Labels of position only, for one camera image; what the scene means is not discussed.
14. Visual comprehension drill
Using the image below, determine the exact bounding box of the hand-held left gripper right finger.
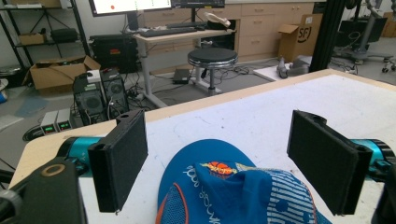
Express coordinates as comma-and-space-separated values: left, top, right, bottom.
286, 109, 374, 217

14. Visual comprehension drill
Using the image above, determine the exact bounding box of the open cardboard box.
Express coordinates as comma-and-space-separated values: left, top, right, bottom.
27, 55, 102, 91

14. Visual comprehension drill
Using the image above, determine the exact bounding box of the black metal post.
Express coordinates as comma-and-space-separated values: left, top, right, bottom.
308, 0, 347, 73

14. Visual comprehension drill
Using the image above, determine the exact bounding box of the printed cardboard box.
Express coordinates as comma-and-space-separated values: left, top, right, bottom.
277, 13, 324, 63

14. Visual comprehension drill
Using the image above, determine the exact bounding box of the dark computer monitor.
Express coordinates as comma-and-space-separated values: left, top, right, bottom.
171, 0, 226, 9

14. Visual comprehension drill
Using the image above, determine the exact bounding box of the black keyboard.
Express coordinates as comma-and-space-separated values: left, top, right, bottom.
138, 26, 198, 38

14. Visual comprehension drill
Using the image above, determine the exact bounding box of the wooden standing desk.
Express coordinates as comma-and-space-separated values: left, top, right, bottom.
133, 28, 235, 109

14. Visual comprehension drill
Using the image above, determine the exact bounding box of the wooden drawer cabinet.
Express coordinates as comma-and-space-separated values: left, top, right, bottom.
143, 2, 316, 63

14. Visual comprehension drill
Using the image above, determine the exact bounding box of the black equipment case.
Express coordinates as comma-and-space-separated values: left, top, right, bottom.
89, 33, 140, 75

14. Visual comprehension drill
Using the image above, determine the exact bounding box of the black bag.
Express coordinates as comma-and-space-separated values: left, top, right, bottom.
49, 28, 79, 44

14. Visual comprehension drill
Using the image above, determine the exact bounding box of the round black stool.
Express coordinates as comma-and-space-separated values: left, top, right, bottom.
187, 47, 239, 97

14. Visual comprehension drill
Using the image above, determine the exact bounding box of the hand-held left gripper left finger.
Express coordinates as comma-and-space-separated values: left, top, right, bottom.
87, 108, 149, 215

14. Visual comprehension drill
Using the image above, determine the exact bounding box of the grey handheld tool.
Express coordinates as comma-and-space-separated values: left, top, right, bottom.
276, 57, 310, 79

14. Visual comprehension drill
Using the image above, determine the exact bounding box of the grey robot stand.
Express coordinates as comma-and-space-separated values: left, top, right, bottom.
334, 0, 396, 74

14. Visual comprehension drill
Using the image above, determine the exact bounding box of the black metal shelf rack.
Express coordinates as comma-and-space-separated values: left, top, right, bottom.
0, 0, 92, 70

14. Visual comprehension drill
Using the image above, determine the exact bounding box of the blue printed cap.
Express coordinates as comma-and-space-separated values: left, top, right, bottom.
155, 138, 332, 224

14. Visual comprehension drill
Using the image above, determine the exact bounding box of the black computer tower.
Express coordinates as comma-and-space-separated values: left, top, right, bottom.
72, 73, 108, 127
100, 68, 131, 119

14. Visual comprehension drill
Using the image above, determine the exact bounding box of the beige cloth bundle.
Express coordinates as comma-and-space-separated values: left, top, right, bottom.
203, 12, 232, 29

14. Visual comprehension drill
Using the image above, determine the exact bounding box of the small cardboard box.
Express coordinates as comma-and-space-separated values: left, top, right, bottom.
18, 33, 47, 47

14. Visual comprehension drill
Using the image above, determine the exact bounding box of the black flat box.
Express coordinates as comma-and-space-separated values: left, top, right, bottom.
173, 68, 191, 85

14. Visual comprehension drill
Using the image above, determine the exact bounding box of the grey power supply unit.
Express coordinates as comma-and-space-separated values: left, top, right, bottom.
55, 107, 73, 132
40, 109, 60, 136

